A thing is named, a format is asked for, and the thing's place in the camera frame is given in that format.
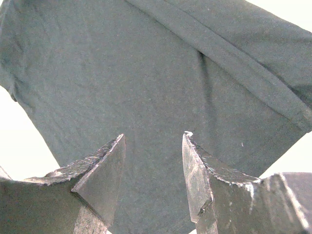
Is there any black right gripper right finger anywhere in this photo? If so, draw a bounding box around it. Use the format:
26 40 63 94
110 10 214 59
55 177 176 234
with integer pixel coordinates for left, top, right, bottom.
182 131 310 234

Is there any black t shirt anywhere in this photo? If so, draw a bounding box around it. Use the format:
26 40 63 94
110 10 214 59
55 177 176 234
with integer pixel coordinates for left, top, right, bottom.
0 0 312 234

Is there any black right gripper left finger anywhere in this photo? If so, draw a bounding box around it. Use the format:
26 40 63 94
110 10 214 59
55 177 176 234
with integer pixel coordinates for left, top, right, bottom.
0 135 126 234

